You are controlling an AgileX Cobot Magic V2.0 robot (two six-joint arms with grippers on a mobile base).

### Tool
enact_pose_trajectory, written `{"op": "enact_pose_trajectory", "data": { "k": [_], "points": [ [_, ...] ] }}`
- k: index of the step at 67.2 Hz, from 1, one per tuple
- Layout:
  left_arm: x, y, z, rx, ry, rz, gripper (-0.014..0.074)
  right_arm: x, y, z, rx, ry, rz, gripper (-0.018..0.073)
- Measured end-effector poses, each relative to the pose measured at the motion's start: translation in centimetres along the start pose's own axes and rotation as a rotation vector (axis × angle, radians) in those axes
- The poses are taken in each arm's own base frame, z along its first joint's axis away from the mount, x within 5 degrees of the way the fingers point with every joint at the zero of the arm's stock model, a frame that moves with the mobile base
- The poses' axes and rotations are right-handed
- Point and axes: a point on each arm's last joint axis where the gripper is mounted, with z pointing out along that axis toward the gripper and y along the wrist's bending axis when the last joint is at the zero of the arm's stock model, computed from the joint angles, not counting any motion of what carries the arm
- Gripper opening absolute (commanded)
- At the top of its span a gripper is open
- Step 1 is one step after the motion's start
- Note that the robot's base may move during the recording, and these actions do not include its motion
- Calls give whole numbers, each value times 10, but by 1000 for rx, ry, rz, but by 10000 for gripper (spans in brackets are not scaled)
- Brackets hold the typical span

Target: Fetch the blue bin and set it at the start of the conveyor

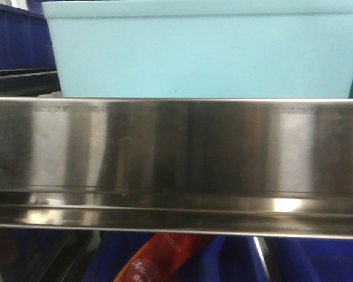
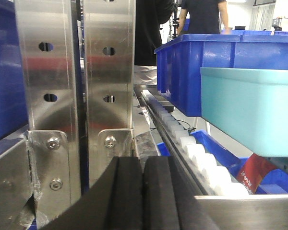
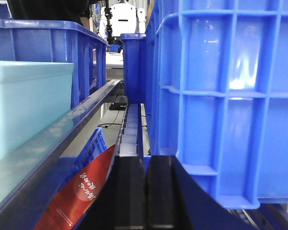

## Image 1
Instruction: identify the stainless steel shelf rail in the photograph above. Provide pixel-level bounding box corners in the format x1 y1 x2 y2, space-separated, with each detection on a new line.
0 98 353 239

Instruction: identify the light blue plastic bin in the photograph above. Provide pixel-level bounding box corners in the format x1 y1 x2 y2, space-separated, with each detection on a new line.
42 1 353 99

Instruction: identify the dark blue storage crate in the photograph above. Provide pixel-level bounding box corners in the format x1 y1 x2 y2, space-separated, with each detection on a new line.
0 4 55 71

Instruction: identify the blue lower crate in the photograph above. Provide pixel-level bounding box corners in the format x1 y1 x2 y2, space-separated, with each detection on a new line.
82 232 353 281

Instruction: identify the red snack package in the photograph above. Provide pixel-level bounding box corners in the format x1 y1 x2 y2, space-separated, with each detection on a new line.
114 233 215 281

